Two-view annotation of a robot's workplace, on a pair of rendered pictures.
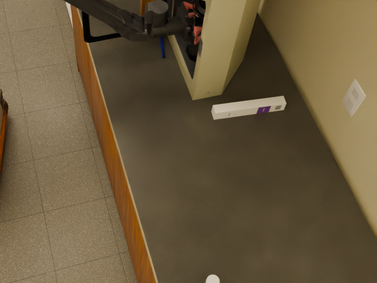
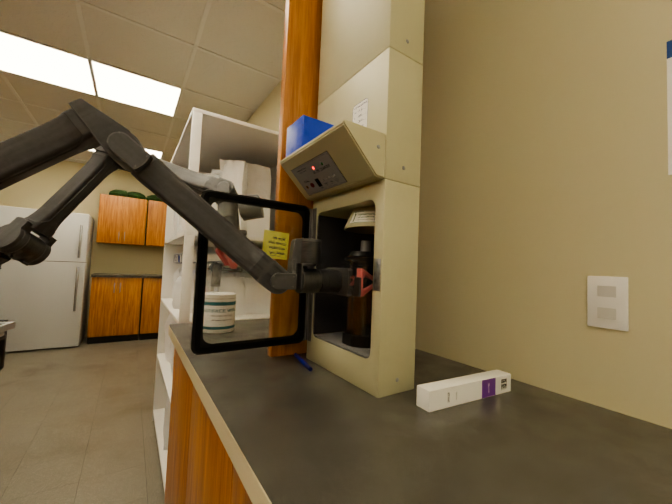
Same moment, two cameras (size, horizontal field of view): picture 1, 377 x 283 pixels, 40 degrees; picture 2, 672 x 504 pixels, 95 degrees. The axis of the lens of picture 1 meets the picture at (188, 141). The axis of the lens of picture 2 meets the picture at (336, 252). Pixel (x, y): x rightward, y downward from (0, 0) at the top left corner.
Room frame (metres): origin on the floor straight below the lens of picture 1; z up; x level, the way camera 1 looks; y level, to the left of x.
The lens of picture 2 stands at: (0.48, 0.18, 1.21)
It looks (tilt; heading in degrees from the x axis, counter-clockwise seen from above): 3 degrees up; 354
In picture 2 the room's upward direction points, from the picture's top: 2 degrees clockwise
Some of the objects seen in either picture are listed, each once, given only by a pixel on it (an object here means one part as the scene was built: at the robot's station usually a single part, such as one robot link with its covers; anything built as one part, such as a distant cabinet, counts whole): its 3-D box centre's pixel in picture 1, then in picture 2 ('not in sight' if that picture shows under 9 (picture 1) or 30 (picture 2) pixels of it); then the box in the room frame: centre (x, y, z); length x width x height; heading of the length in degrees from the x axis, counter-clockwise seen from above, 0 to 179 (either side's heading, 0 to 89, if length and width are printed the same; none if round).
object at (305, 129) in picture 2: not in sight; (310, 142); (1.32, 0.18, 1.55); 0.10 x 0.10 x 0.09; 28
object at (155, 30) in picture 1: (157, 27); (307, 278); (1.21, 0.17, 1.18); 0.07 x 0.06 x 0.07; 118
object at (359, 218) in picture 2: not in sight; (376, 220); (1.30, -0.01, 1.34); 0.18 x 0.18 x 0.05
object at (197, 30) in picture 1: (198, 29); (360, 281); (1.24, 0.04, 1.18); 0.09 x 0.07 x 0.07; 118
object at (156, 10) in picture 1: (148, 18); (294, 263); (1.20, 0.20, 1.22); 0.12 x 0.09 x 0.11; 105
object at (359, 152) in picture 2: not in sight; (325, 168); (1.24, 0.14, 1.46); 0.32 x 0.11 x 0.10; 28
